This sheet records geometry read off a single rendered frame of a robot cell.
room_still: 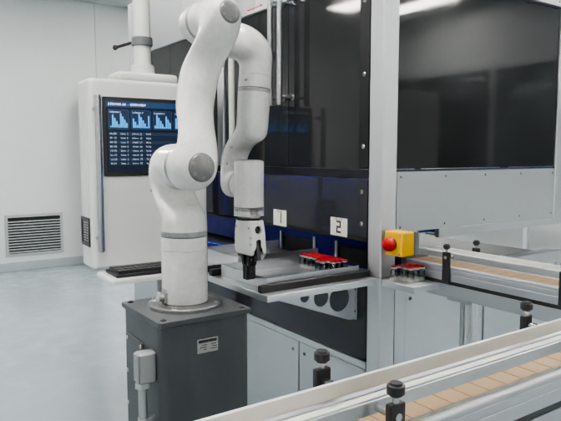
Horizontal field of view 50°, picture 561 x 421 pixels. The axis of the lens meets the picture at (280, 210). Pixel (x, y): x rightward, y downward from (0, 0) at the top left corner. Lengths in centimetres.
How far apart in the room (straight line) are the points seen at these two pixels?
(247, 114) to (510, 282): 83
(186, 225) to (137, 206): 98
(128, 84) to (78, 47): 477
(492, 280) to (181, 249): 83
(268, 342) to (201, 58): 125
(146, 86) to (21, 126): 457
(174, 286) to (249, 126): 47
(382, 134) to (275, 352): 100
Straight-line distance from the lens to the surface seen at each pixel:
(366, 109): 186
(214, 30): 153
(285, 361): 232
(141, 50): 258
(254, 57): 165
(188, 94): 154
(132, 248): 249
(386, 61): 183
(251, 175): 162
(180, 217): 152
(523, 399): 94
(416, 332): 201
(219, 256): 211
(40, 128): 703
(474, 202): 214
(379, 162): 181
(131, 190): 247
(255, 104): 163
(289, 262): 201
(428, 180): 195
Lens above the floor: 126
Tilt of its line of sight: 5 degrees down
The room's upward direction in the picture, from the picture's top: straight up
